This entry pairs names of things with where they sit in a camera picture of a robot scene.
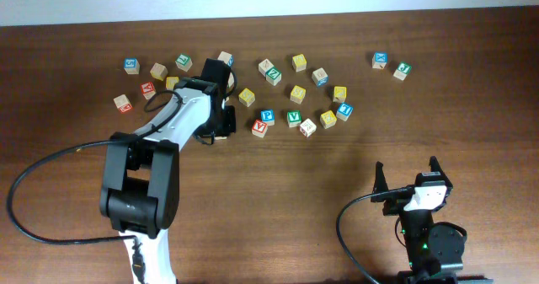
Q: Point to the yellow block top row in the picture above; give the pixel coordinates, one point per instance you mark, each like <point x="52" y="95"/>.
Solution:
<point x="299" y="62"/>

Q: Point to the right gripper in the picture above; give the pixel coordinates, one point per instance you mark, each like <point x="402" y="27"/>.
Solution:
<point x="395" y="203"/>

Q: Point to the yellow block centre right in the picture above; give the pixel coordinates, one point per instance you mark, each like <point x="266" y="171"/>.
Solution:
<point x="297" y="94"/>

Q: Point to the blue T block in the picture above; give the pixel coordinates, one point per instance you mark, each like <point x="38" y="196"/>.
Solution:
<point x="344" y="111"/>

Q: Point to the wood block blue D side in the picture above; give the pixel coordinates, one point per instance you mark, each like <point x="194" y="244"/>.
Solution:
<point x="226" y="57"/>

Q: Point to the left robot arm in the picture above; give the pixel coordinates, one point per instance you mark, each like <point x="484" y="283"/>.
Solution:
<point x="140" y="189"/>

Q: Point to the green V block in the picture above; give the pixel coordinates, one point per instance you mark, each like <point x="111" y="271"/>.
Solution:
<point x="294" y="118"/>

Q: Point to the red V block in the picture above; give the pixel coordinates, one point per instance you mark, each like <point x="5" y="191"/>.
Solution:
<point x="259" y="128"/>

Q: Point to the blue top block far-left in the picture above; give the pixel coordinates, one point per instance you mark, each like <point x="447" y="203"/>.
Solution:
<point x="131" y="66"/>

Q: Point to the blue X block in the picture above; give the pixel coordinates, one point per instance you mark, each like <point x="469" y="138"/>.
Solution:
<point x="379" y="60"/>

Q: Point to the wood block blue bottom side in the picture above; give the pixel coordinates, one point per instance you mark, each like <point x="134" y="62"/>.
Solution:
<point x="319" y="77"/>

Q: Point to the red A block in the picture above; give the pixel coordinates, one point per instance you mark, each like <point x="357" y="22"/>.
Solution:
<point x="148" y="90"/>

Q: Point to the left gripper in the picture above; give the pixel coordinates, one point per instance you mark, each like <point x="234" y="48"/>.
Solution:
<point x="229" y="126"/>

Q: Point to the green Z block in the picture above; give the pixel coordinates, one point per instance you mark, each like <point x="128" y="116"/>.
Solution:
<point x="273" y="76"/>

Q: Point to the plain wood block by Z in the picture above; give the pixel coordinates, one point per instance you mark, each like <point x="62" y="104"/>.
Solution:
<point x="264" y="66"/>

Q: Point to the green J block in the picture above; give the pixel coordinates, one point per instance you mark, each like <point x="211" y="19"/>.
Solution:
<point x="402" y="71"/>

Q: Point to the wood block red side left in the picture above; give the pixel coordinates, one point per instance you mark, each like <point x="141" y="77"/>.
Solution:
<point x="122" y="103"/>

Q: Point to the yellow block lower right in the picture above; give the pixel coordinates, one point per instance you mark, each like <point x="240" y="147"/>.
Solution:
<point x="328" y="119"/>

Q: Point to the blue P block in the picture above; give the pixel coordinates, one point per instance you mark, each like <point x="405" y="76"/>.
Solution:
<point x="267" y="117"/>

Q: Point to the wood block green side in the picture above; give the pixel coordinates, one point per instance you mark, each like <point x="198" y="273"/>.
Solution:
<point x="230" y="81"/>

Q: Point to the wood block red edge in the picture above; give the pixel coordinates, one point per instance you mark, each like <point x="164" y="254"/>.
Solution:
<point x="308" y="127"/>

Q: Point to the yellow S block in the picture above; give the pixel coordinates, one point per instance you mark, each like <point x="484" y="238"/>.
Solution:
<point x="246" y="97"/>

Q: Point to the green L block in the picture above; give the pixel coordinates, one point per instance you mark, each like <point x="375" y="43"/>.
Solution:
<point x="184" y="62"/>

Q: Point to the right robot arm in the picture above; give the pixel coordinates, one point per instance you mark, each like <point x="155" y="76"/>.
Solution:
<point x="434" y="249"/>

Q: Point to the yellow block near A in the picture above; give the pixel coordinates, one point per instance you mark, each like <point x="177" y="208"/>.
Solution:
<point x="170" y="82"/>

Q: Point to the plain wood block yellow-side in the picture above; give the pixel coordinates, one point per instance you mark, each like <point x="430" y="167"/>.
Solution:
<point x="159" y="71"/>

